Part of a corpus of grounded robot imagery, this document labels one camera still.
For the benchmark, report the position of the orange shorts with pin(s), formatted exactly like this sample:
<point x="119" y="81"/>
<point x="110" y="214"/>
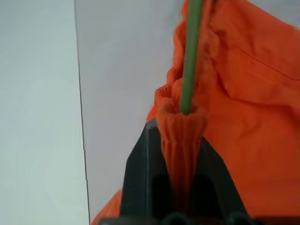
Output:
<point x="246" y="117"/>

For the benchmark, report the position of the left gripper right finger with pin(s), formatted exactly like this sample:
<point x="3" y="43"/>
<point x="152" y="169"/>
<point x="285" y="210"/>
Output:
<point x="215" y="187"/>

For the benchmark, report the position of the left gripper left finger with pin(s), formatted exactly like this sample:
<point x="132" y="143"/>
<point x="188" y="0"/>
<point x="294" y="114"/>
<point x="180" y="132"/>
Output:
<point x="140" y="178"/>

